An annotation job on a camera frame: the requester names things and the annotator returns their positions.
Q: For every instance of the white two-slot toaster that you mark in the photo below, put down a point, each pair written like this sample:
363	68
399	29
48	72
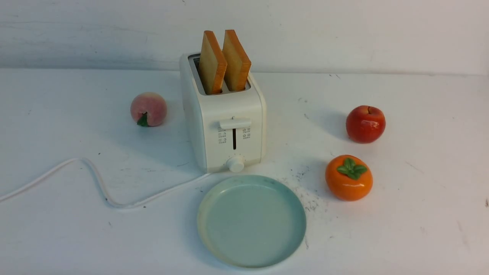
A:
228	131

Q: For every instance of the light green round plate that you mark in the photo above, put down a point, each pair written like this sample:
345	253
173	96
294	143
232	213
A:
251	222

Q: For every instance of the pink peach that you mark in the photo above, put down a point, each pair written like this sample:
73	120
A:
148	109

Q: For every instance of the orange persimmon with leaf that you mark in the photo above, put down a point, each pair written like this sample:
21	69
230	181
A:
348	178

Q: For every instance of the red apple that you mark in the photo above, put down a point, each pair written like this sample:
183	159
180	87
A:
365	124

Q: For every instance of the toast slice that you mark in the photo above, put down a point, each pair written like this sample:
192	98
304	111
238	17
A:
238	62
212	64

